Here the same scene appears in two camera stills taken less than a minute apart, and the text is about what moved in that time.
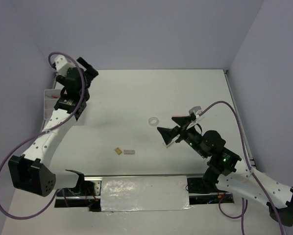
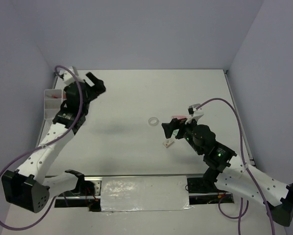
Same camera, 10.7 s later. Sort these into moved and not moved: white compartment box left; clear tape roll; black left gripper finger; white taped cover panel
Moved: black left gripper finger
Not moved: white compartment box left; white taped cover panel; clear tape roll
